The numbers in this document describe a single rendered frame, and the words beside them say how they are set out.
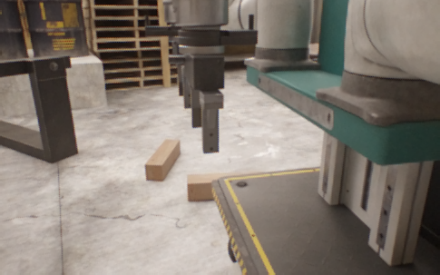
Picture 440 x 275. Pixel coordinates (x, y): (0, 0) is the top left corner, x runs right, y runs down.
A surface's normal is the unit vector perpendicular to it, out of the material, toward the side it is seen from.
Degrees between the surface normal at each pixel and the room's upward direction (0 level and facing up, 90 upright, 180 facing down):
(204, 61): 90
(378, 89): 85
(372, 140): 90
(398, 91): 83
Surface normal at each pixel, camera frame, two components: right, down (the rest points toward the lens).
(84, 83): 0.44, 0.29
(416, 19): -0.93, 0.34
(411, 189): 0.21, 0.31
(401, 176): -0.98, 0.07
